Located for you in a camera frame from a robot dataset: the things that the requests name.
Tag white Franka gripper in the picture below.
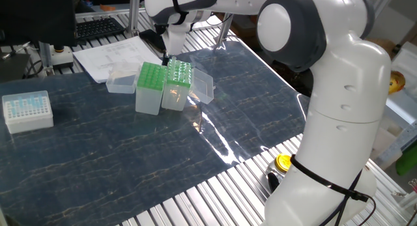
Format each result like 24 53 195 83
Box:
162 22 192 66

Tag translucent tip box green rack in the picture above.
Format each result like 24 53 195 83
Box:
106 61 167 116
161 55 216 112

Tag white tip box blue tips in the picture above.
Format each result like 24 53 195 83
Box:
1 90 55 135

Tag black smartphone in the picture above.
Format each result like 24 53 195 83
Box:
139 29 165 53

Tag white paper sheet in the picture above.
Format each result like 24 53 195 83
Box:
73 36 164 84

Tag black keyboard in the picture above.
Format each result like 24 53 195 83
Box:
75 16 126 42

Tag white stand base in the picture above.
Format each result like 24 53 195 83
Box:
51 45 75 70

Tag dark marble pattern mat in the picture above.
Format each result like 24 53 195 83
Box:
0 40 310 226

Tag black monitor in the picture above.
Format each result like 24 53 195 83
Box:
0 0 78 48

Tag silver metal bar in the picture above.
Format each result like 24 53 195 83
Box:
1 40 32 61

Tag black box device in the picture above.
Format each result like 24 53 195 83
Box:
0 51 32 83

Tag glass jar gold lid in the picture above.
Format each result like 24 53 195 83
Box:
265 153 293 194

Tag white foam block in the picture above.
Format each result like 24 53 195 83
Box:
369 124 397 162

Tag golden toy figure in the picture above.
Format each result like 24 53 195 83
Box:
388 70 407 96

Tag white metal shelf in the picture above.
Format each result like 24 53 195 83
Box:
384 89 417 129

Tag grey slotted angle beam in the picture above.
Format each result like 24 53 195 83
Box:
374 121 417 170

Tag white pedestal metal base plate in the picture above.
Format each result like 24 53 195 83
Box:
188 14 225 33

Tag aluminium frame post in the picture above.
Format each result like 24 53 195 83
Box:
126 0 141 38
373 0 398 18
38 40 55 77

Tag aluminium frame rail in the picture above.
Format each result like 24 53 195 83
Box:
75 6 146 19

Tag black cable loop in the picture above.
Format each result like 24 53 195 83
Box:
23 58 45 79

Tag thick black cable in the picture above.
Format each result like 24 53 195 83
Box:
317 169 362 226

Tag thin dark red cable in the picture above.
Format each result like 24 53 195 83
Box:
356 195 377 226

